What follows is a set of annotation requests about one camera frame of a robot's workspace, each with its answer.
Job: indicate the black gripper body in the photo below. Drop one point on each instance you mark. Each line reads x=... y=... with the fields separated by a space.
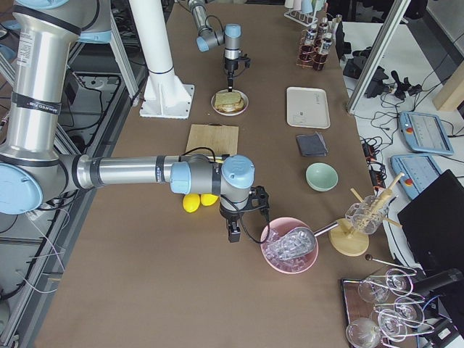
x=230 y=214
x=230 y=67

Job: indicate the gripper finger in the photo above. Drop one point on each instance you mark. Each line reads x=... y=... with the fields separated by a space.
x=234 y=231
x=230 y=81

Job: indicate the white round plate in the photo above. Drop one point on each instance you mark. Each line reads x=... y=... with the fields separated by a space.
x=244 y=96

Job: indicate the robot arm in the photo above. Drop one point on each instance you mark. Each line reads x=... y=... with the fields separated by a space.
x=209 y=38
x=39 y=162

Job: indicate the cream rabbit serving tray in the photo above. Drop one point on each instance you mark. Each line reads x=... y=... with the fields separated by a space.
x=307 y=108

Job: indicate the wine glass rack tray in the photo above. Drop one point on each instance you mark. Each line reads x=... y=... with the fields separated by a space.
x=384 y=309

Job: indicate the whole lemon upper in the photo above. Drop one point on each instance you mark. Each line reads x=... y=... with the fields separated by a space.
x=208 y=199

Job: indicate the whole lemon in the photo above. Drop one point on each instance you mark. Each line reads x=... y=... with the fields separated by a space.
x=191 y=202
x=208 y=199

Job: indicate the whole lemon lower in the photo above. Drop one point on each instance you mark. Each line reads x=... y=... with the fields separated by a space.
x=191 y=202

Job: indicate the pink ice bowl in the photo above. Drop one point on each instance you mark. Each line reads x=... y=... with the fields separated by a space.
x=278 y=228

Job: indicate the metal ice scoop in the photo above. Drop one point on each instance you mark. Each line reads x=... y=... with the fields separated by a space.
x=296 y=243

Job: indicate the bamboo cutting board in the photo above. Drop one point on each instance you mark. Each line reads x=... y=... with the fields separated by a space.
x=222 y=139

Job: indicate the tea bottle right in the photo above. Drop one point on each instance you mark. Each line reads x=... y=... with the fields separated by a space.
x=307 y=46

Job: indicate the tea bottle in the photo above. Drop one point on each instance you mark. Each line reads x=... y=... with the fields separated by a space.
x=322 y=28
x=307 y=46
x=321 y=55

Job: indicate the white cup rack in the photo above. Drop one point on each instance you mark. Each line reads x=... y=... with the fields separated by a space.
x=304 y=12

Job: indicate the green ceramic bowl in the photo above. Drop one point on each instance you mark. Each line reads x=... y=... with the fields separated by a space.
x=321 y=177

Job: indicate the tea bottle left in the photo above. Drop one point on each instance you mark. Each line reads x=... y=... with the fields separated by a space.
x=322 y=28

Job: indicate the tea bottle front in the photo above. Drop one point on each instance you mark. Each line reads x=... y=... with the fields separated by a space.
x=321 y=55

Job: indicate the grey folded cloth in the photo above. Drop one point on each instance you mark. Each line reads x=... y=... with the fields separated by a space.
x=312 y=145

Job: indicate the wooden cup stand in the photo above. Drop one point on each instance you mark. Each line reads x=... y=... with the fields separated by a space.
x=345 y=239

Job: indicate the glass mug on stand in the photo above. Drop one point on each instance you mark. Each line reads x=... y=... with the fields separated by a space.
x=367 y=216

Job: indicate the teach pendant lower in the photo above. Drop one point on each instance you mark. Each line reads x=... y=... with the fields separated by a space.
x=420 y=171

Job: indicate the teach pendant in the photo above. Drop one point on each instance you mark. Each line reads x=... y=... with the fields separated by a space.
x=420 y=171
x=425 y=133

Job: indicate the black laptop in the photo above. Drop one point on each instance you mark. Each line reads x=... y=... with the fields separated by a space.
x=433 y=224

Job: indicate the teach pendant upper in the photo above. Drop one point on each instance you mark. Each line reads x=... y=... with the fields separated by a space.
x=425 y=133

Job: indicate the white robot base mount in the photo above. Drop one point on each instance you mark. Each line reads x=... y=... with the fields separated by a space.
x=165 y=95

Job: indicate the copper wire bottle rack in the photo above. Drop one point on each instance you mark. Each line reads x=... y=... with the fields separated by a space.
x=314 y=52

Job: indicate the aluminium frame post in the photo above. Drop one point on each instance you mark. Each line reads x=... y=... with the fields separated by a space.
x=380 y=44

